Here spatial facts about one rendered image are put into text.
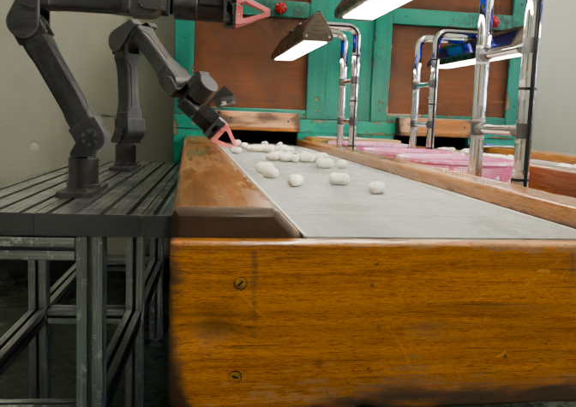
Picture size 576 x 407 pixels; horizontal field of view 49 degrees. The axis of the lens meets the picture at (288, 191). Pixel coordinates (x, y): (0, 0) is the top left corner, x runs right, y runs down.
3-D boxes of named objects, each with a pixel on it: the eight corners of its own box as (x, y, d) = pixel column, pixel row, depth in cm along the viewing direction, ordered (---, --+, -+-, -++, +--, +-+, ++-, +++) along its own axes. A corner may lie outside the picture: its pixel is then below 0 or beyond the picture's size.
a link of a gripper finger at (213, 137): (243, 139, 188) (219, 116, 186) (245, 140, 181) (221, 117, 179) (227, 156, 188) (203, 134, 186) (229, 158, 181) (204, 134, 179)
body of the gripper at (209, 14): (232, -2, 142) (199, -4, 141) (233, -10, 131) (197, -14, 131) (231, 28, 142) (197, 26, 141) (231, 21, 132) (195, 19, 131)
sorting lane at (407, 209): (303, 258, 59) (303, 235, 58) (216, 148, 236) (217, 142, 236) (600, 258, 63) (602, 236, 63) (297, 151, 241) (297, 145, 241)
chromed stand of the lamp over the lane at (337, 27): (293, 176, 183) (299, 18, 178) (283, 170, 203) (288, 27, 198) (357, 178, 186) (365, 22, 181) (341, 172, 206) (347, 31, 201)
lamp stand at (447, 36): (426, 180, 190) (435, 26, 185) (404, 174, 209) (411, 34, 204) (486, 181, 193) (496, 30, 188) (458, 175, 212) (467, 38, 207)
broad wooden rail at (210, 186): (167, 406, 59) (171, 206, 56) (183, 185, 236) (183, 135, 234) (296, 402, 60) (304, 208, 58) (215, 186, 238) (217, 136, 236)
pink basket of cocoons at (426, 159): (417, 207, 129) (421, 160, 128) (379, 191, 155) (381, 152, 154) (539, 209, 133) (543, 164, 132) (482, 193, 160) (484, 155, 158)
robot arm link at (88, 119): (116, 142, 141) (39, 7, 136) (110, 144, 134) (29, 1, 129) (90, 155, 141) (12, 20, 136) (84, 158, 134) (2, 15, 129)
